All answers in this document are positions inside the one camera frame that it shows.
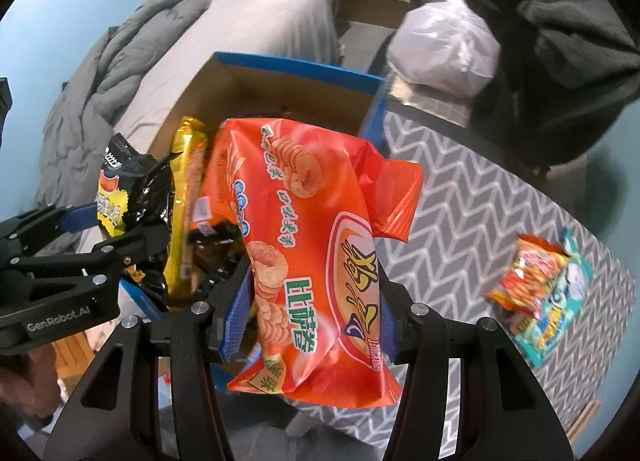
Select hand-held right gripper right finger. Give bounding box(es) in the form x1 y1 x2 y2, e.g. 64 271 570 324
375 258 576 461

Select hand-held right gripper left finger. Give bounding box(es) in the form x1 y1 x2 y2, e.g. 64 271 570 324
42 253 253 461

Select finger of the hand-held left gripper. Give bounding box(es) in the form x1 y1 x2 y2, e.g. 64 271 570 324
92 224 168 274
47 202 103 236

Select black snack bag yellow label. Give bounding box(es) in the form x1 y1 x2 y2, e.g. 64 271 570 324
95 132 177 294

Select long yellow snack packet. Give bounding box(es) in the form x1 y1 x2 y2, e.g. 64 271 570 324
167 115 209 300

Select orange snack bag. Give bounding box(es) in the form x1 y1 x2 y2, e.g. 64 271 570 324
207 117 425 410

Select blue cardboard box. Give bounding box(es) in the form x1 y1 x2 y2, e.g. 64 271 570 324
117 52 390 324

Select person's left hand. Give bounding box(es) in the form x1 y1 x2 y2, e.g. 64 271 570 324
0 346 63 409

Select grey chevron tablecloth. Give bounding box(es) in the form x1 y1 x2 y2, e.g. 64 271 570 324
287 101 629 443

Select red snack packet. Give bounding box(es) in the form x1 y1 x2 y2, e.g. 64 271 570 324
486 233 572 326

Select grey quilt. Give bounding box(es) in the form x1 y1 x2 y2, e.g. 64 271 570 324
35 0 217 253

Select person's grey pants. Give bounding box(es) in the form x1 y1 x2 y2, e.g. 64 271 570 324
215 391 401 461

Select teal snack bag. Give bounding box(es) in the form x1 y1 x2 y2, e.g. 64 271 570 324
512 228 597 370

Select wooden board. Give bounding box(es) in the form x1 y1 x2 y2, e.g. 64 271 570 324
566 398 604 448

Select bed with grey sheet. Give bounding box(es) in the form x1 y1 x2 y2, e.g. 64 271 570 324
80 0 342 254

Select black office chair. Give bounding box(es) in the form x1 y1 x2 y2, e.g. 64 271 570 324
410 0 640 177

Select white plastic bag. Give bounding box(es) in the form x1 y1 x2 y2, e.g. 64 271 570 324
387 0 502 98

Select dark grey fleece jacket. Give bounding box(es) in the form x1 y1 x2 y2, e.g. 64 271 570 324
516 0 640 168

